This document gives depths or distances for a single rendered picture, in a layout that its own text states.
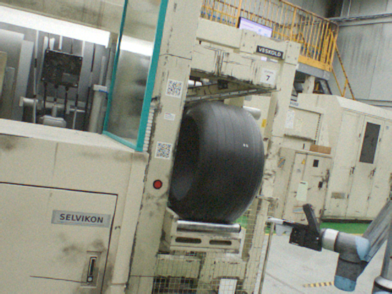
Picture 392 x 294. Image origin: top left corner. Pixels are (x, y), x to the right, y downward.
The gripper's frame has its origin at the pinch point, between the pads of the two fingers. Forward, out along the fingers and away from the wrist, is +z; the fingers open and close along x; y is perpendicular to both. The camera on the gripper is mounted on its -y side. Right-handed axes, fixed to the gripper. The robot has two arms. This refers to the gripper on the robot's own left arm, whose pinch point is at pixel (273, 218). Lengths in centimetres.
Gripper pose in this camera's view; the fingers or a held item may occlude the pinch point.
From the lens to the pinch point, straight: 176.5
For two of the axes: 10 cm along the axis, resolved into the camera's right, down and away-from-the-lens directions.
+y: -2.4, 9.7, -0.7
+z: -8.6, -1.8, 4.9
